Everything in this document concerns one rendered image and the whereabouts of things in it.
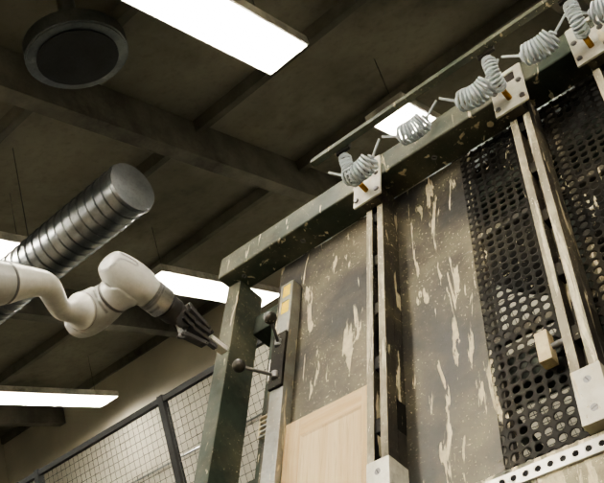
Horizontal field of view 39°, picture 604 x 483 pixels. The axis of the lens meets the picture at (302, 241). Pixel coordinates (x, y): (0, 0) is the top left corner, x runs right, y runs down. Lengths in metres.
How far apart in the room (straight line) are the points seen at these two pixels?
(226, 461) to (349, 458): 0.50
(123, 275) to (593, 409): 1.24
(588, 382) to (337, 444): 0.68
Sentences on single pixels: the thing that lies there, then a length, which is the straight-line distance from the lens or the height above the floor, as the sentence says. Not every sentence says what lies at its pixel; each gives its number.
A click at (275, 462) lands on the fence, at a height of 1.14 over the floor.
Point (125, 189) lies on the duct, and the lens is 4.98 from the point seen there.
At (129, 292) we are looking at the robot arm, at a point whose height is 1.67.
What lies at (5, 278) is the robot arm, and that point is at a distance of 1.91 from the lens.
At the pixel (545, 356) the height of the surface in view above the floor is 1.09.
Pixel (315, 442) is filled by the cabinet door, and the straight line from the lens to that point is 2.14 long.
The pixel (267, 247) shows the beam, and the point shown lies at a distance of 2.73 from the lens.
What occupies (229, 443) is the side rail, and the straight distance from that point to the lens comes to 2.45.
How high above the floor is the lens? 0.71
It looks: 25 degrees up
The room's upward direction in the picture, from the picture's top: 18 degrees counter-clockwise
